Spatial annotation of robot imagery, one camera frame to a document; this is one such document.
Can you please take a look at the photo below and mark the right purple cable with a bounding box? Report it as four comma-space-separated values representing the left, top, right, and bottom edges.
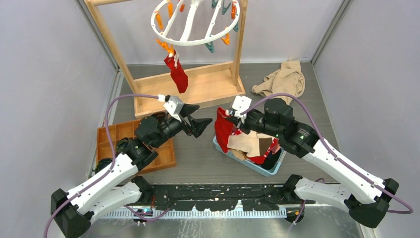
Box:
241, 93, 414, 215

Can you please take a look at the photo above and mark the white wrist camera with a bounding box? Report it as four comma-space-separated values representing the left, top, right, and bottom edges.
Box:
163, 95, 184, 122
230, 96, 252, 122

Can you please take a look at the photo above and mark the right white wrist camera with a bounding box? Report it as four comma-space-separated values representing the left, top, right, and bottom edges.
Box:
230, 96, 252, 122

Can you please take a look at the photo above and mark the purple cable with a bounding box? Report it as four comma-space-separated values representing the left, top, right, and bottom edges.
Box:
43, 94, 165, 238
241, 93, 414, 215

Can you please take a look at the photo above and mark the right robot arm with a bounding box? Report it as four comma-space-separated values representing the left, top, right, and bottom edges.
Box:
222, 96, 399, 228

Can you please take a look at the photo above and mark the beige cloth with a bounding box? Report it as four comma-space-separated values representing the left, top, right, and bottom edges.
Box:
251, 60, 306, 98

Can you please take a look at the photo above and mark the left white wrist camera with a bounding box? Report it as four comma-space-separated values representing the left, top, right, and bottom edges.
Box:
163, 95, 184, 122

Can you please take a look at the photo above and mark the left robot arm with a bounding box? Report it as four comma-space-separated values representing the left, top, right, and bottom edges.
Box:
50, 104, 212, 238

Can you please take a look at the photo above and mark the orange clothes peg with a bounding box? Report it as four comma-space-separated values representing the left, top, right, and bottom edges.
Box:
156, 38, 175, 57
220, 33, 230, 45

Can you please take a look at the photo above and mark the teal clothes peg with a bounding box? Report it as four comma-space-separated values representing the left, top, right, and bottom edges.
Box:
204, 41, 214, 54

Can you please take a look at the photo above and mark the white round clip hanger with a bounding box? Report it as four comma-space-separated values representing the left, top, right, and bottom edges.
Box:
150, 0, 247, 47

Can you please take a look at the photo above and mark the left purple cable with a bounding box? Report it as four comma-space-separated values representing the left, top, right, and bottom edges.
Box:
43, 94, 165, 238

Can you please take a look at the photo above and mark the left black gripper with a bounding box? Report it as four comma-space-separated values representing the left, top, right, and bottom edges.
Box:
152, 104, 212, 148

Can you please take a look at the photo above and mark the blue plastic basket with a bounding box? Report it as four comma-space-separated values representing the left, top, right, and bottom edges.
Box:
213, 136, 286, 177

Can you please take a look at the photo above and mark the wooden compartment tray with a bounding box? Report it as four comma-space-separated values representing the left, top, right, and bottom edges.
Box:
94, 119, 177, 174

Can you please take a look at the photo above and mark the beige sock in basket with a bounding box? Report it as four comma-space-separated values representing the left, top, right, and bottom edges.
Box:
227, 131, 274, 157

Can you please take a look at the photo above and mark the wooden hanger stand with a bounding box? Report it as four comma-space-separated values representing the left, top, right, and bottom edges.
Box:
84, 0, 248, 107

